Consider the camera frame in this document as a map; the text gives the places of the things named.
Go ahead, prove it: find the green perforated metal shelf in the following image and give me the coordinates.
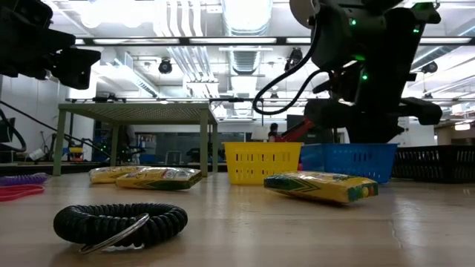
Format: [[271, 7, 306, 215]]
[[53, 102, 220, 177]]

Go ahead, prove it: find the black right camera cable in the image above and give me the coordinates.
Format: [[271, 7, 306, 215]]
[[252, 14, 326, 116]]

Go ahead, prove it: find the black background monitor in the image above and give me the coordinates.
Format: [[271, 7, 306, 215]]
[[286, 114, 335, 144]]

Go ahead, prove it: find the black aluminium table frame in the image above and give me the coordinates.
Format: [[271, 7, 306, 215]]
[[0, 161, 229, 178]]

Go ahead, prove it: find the black coil wristband with ring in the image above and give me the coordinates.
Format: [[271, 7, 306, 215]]
[[53, 202, 189, 256]]

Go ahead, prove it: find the person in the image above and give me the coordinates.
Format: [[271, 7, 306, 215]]
[[266, 122, 280, 143]]

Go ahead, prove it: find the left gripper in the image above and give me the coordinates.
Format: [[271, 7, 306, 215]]
[[0, 22, 102, 90]]

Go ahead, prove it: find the silver ventilation duct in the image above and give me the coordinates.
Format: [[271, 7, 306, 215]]
[[221, 0, 274, 118]]

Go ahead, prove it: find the thick black cable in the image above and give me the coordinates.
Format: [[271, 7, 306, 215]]
[[0, 109, 27, 153]]

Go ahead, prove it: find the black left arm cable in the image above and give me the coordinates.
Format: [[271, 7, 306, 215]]
[[0, 99, 112, 159]]

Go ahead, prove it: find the black plastic basket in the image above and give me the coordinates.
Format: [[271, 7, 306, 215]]
[[392, 144, 475, 185]]

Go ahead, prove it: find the yellow crayon box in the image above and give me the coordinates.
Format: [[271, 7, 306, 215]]
[[263, 171, 379, 205], [115, 167, 203, 191], [88, 165, 149, 185]]

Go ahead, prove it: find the yellow plastic basket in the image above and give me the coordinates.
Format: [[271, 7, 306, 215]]
[[222, 142, 304, 185]]

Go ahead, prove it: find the red rubber band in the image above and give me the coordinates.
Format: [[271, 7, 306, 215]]
[[0, 184, 46, 203]]

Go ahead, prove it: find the blue plastic basket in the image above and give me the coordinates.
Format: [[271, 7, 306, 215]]
[[300, 142, 399, 185]]

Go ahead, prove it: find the black ceiling spotlight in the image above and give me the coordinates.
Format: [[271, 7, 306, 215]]
[[420, 61, 439, 75], [157, 58, 174, 75], [283, 47, 304, 74]]

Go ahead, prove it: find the overhead LED light bar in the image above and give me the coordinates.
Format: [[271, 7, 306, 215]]
[[73, 36, 475, 47]]

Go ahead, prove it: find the red desk lamp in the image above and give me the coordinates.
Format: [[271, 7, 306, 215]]
[[276, 0, 348, 171]]

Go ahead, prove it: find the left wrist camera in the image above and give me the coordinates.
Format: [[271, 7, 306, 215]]
[[0, 0, 53, 30]]

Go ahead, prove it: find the purple coil wristband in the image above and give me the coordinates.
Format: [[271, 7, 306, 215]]
[[0, 172, 50, 187]]

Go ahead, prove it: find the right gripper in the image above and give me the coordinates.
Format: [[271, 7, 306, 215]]
[[304, 62, 442, 144]]

